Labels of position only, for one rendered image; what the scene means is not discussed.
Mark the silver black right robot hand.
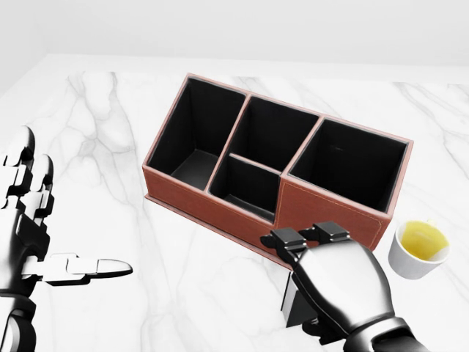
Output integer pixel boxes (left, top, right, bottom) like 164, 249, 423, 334
259, 220, 397, 346

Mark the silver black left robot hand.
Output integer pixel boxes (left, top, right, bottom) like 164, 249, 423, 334
0, 125, 134, 295

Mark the red-brown desk caddy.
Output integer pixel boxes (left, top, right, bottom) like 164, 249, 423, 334
141, 72, 415, 273

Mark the white cup with yellow liquid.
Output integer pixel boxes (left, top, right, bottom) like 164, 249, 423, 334
388, 219, 451, 281

